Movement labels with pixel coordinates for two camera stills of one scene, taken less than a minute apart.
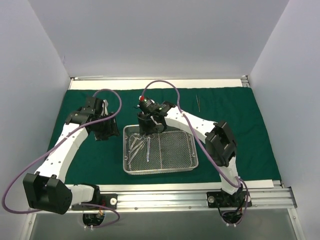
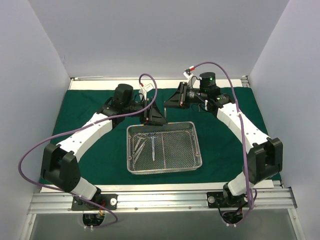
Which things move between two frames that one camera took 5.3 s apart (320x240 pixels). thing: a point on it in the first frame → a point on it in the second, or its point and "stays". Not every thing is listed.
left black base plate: [109, 200] stays
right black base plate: [222, 199] stays
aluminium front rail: [195, 200] stays
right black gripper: [149, 124] → [183, 95]
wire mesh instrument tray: [173, 150] stays
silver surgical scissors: [148, 151] → [153, 136]
